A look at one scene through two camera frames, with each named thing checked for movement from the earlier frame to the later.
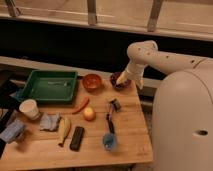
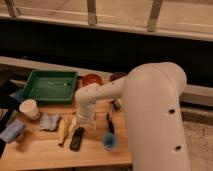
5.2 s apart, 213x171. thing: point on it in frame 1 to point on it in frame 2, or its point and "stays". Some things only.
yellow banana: [64, 127] stays
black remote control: [77, 139] stays
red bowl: [91, 82] stays
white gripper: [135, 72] to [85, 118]
